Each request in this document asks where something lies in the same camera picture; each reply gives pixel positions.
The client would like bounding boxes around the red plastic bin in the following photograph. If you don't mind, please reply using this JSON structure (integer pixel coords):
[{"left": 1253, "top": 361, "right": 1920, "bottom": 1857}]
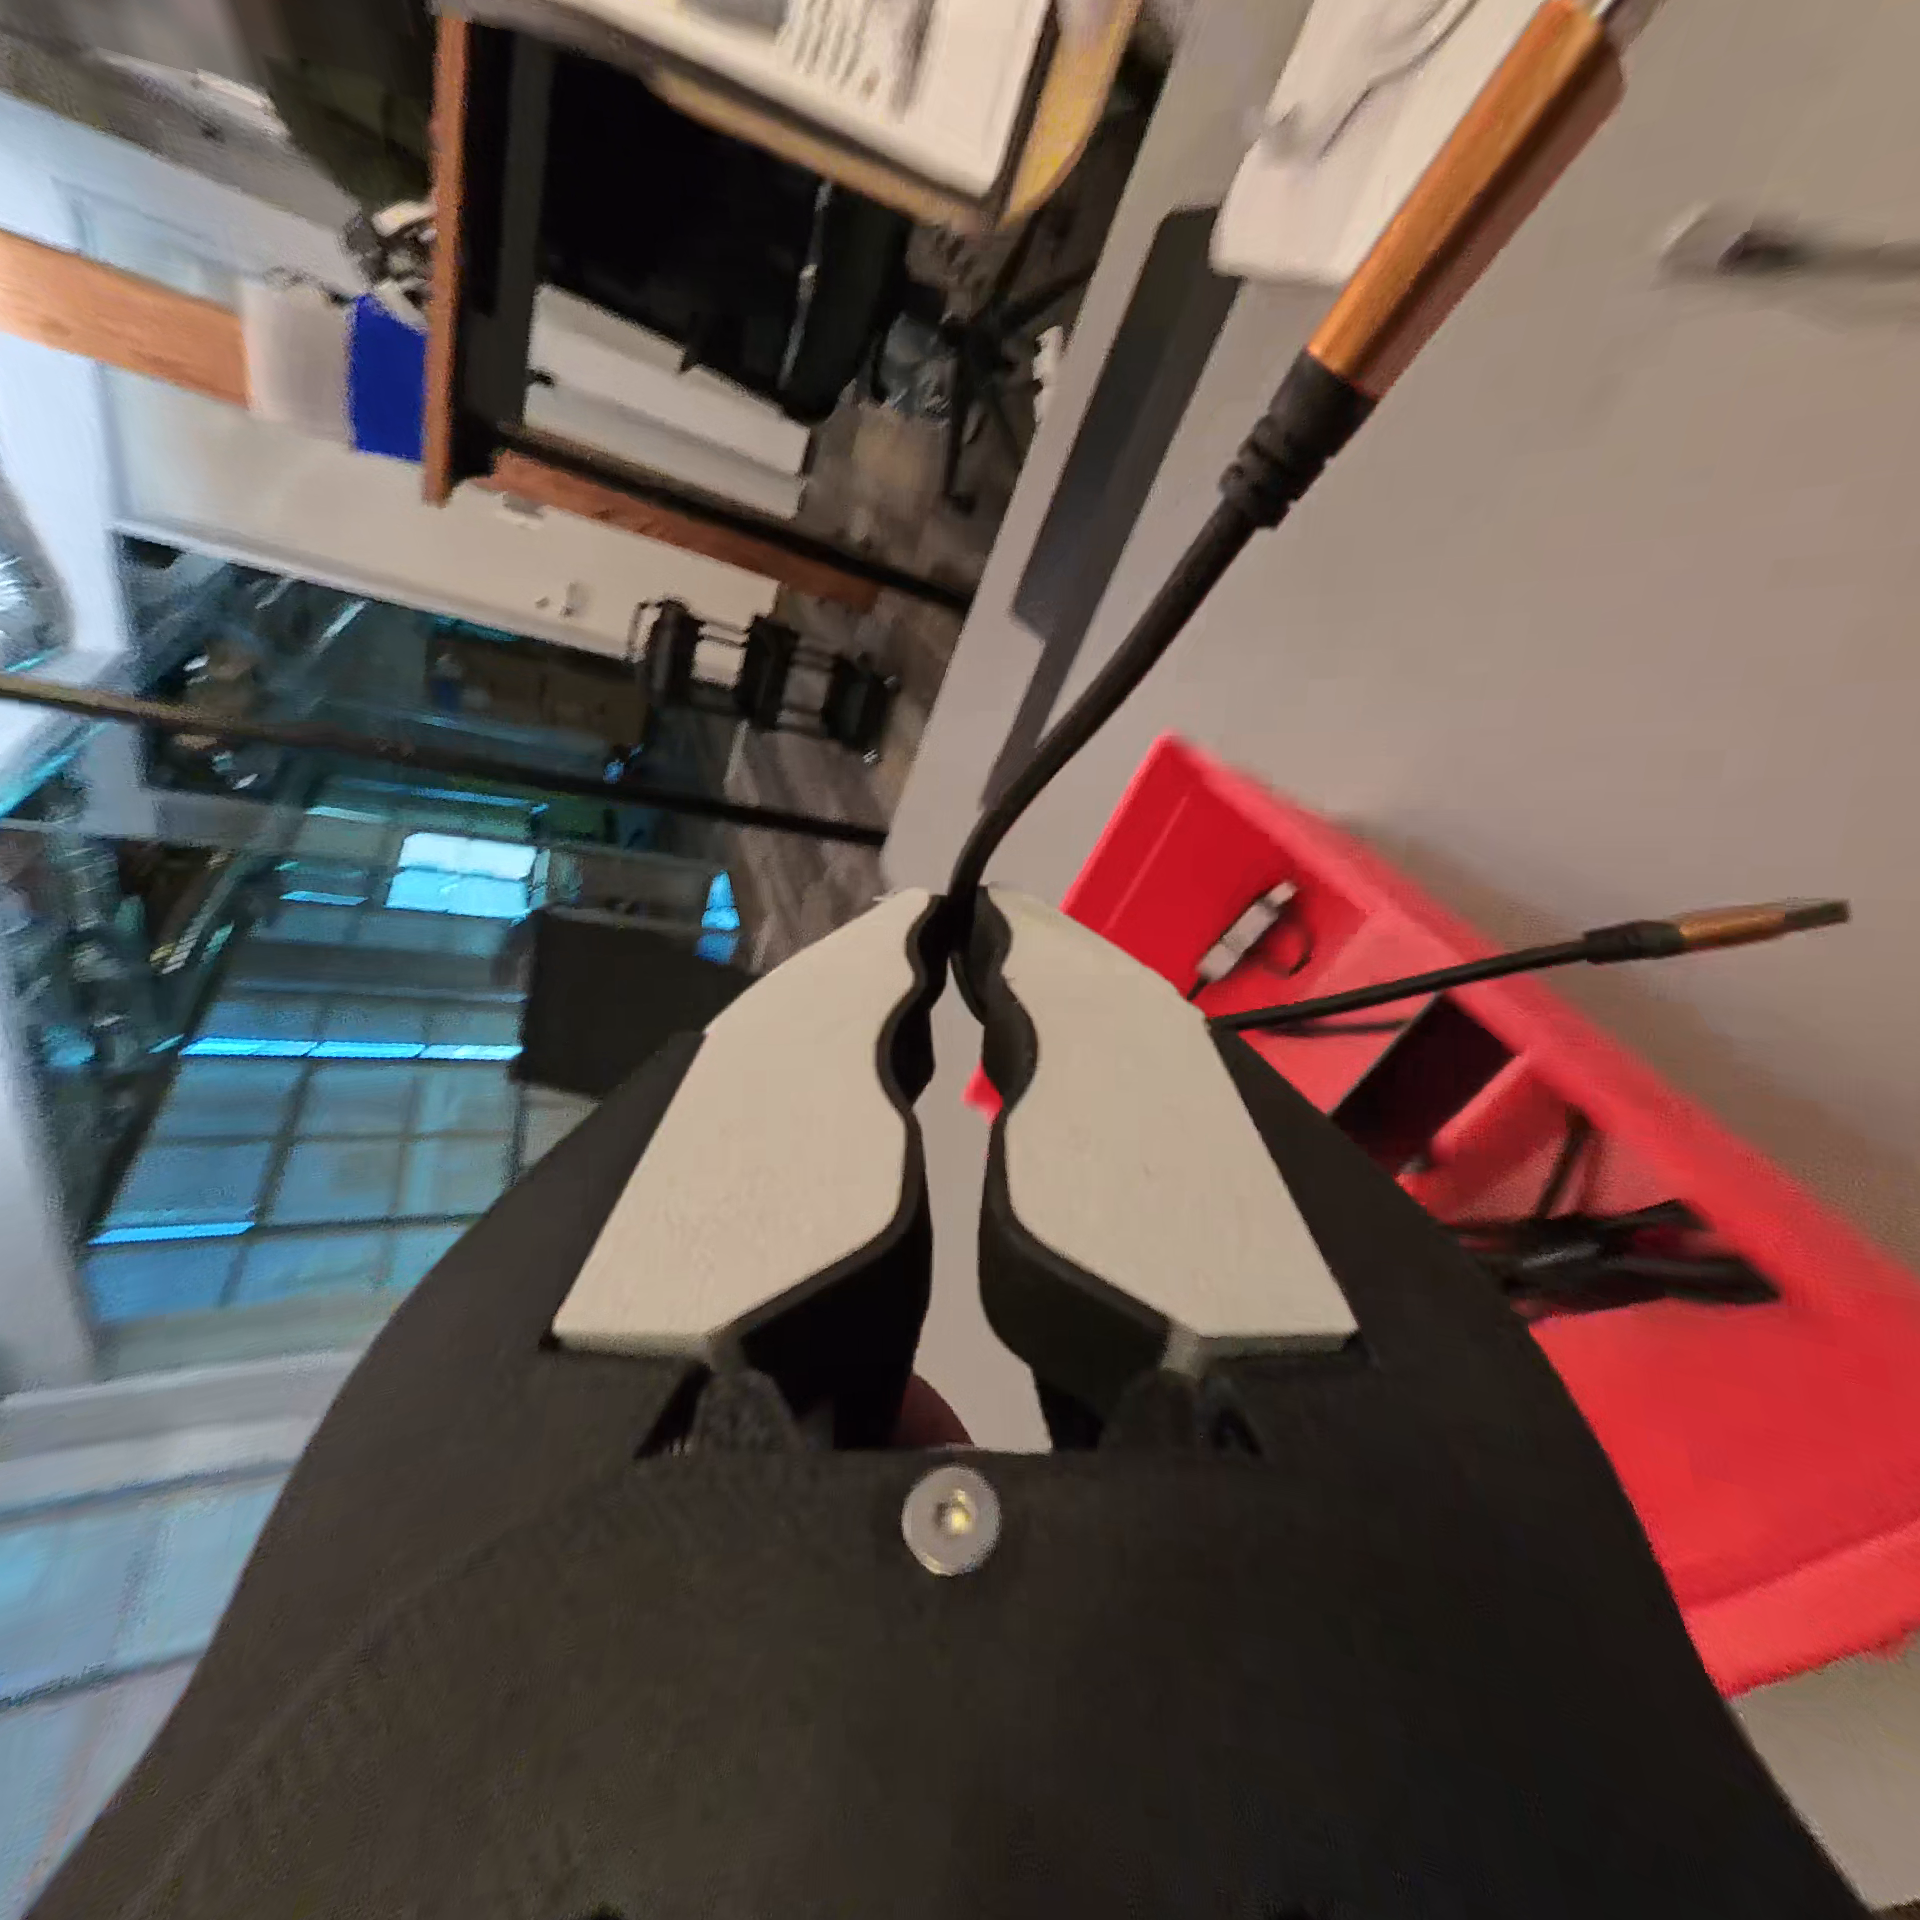
[{"left": 966, "top": 736, "right": 1920, "bottom": 1695}]

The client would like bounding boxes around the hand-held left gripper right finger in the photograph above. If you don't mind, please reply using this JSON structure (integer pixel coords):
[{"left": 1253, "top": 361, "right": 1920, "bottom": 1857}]
[{"left": 958, "top": 888, "right": 1362, "bottom": 1450}]

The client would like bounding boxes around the black office chair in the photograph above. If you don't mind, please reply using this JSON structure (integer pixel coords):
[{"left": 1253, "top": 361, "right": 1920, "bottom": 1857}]
[{"left": 778, "top": 187, "right": 1037, "bottom": 512}]

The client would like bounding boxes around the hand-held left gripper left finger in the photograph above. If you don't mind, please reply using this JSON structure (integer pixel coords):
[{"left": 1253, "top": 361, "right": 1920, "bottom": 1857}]
[{"left": 548, "top": 886, "right": 953, "bottom": 1445}]

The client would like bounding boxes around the black utility cart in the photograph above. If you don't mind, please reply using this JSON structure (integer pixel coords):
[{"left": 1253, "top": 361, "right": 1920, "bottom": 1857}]
[{"left": 631, "top": 597, "right": 903, "bottom": 768}]

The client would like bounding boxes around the black high-back chair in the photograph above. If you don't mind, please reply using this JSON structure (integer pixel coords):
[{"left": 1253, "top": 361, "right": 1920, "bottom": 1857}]
[{"left": 517, "top": 906, "right": 752, "bottom": 1096}]

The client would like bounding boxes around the black frame desk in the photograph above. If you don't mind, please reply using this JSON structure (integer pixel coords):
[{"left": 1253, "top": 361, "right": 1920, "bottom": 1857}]
[{"left": 423, "top": 16, "right": 976, "bottom": 617}]

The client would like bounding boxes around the black bin divider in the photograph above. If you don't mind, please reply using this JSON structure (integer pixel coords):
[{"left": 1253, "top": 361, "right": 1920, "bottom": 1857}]
[{"left": 1334, "top": 995, "right": 1524, "bottom": 1155}]

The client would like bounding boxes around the blue box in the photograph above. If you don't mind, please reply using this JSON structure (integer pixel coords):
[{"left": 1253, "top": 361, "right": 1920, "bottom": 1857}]
[{"left": 348, "top": 293, "right": 430, "bottom": 464}]

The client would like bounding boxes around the black braided gold-plug cable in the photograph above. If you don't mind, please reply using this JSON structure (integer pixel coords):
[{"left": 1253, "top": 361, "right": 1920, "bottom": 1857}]
[{"left": 937, "top": 0, "right": 1854, "bottom": 1037}]

